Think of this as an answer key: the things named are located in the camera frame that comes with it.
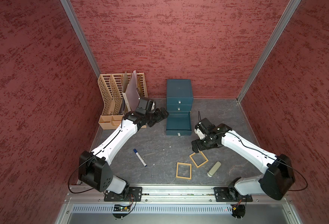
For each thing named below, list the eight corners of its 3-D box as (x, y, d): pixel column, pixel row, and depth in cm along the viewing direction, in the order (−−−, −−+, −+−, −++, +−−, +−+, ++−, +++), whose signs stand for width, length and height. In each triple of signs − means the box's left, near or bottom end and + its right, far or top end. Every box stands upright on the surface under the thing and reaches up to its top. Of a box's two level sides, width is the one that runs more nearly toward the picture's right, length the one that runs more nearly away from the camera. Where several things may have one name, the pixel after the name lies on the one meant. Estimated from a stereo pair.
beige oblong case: (206, 174, 83) (207, 173, 80) (215, 161, 88) (216, 159, 85) (211, 179, 81) (213, 177, 79) (220, 165, 87) (222, 163, 84)
